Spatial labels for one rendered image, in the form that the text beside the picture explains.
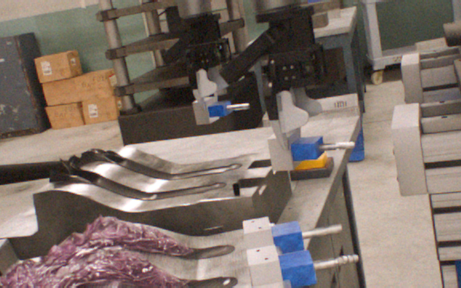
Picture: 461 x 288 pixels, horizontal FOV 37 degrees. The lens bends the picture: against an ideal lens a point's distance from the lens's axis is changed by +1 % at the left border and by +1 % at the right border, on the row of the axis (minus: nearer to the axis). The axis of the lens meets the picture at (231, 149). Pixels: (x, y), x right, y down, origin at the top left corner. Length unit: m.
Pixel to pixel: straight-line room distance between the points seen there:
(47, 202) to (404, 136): 0.60
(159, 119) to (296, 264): 4.46
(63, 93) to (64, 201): 6.88
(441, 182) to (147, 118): 4.48
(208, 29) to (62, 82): 6.49
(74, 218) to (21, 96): 6.97
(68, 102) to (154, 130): 2.85
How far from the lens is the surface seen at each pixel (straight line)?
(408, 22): 7.56
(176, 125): 5.21
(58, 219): 1.18
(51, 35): 8.40
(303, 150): 1.07
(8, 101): 8.19
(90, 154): 1.29
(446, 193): 0.89
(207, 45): 1.54
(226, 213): 1.06
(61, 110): 8.06
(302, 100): 1.10
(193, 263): 0.92
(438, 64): 1.37
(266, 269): 0.82
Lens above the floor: 1.20
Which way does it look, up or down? 13 degrees down
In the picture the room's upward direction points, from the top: 11 degrees counter-clockwise
